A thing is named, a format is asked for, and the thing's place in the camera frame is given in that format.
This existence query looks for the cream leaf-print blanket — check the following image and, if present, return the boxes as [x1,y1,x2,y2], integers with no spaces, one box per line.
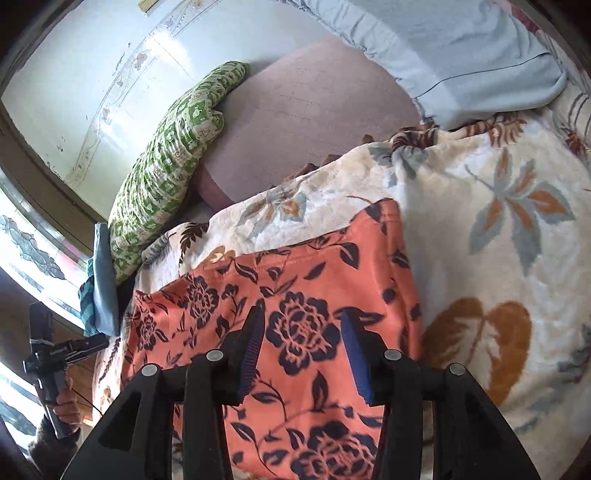
[92,106,591,480]

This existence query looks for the window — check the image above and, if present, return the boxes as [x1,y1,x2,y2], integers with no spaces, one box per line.
[0,185,100,444]

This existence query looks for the teal striped cloth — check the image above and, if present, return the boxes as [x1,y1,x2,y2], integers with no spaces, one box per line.
[78,258,100,330]

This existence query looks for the folded blue cloth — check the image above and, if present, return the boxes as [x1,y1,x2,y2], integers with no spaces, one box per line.
[92,222,122,337]

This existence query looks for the person's left forearm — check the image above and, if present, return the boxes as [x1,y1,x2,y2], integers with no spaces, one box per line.
[28,413,81,469]

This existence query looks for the person's left hand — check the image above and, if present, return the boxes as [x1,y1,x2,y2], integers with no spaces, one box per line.
[52,387,83,428]

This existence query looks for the light blue pillow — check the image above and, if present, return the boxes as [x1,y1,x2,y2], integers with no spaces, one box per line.
[295,0,568,130]

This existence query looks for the orange floral shirt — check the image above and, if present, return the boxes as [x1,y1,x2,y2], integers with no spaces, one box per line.
[121,198,423,480]

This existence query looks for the green checkered pillow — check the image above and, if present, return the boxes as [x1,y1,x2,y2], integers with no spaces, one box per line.
[108,61,250,284]

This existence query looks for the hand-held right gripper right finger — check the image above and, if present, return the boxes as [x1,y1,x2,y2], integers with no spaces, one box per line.
[339,308,543,480]

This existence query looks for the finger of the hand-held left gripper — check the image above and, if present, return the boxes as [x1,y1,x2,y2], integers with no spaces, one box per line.
[67,333,110,363]

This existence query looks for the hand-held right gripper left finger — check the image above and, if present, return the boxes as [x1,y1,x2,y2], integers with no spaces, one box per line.
[60,302,266,480]

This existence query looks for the mauve headboard cushion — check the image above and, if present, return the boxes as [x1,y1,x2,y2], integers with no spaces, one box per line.
[194,36,421,208]

